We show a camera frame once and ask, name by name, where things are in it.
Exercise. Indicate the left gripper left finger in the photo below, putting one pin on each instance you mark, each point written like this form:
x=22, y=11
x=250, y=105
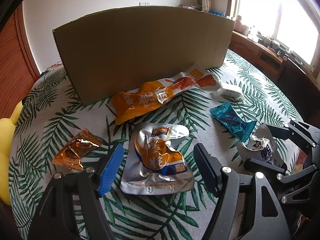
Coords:
x=55, y=216

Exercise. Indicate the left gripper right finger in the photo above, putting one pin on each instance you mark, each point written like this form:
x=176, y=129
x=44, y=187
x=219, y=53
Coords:
x=247, y=199

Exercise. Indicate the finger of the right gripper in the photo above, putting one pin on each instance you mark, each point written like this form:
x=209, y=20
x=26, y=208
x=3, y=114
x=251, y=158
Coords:
x=304, y=135
x=254, y=165

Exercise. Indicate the white black text snack bag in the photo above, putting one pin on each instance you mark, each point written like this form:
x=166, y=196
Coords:
x=261, y=146

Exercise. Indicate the white nougat candy packet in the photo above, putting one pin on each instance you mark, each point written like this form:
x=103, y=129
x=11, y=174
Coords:
x=231, y=91

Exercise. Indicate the silver orange snack pouch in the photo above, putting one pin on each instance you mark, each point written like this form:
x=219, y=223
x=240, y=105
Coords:
x=154, y=166

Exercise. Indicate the long orange chicken snack bag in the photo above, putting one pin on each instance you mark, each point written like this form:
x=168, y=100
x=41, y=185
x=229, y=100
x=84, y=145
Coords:
x=154, y=94

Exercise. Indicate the blue foil candy packet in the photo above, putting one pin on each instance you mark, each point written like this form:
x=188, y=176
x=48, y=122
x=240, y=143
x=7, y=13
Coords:
x=232, y=121

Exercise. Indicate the small orange foil packet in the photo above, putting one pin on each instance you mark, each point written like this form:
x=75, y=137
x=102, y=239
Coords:
x=81, y=144

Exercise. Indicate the wooden sideboard cabinet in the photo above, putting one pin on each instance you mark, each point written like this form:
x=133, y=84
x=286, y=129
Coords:
x=258, y=55

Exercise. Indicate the leaf print bed sheet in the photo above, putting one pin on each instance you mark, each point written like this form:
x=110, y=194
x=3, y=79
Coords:
x=52, y=114

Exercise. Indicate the yellow plush toy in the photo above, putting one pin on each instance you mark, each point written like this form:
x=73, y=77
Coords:
x=7, y=128

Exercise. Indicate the pink bottle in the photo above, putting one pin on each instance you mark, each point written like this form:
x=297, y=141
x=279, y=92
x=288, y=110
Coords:
x=238, y=26

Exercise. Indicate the wooden wardrobe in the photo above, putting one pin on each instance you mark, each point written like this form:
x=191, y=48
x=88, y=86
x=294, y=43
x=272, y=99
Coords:
x=17, y=65

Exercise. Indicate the brown cardboard box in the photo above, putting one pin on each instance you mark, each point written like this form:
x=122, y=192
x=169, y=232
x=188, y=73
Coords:
x=119, y=49

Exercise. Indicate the window with wooden frame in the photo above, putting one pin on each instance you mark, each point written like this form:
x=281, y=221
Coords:
x=292, y=23

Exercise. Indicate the white wall switch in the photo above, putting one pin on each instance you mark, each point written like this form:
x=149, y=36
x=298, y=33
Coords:
x=144, y=4

